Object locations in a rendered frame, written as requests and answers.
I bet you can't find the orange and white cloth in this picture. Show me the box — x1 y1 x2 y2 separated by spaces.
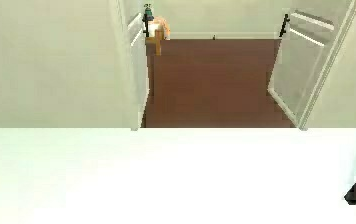
151 15 172 41

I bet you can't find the white room door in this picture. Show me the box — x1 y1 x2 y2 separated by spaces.
108 0 151 132
267 0 356 132

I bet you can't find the black door handle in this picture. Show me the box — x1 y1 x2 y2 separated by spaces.
278 13 291 38
141 13 152 38

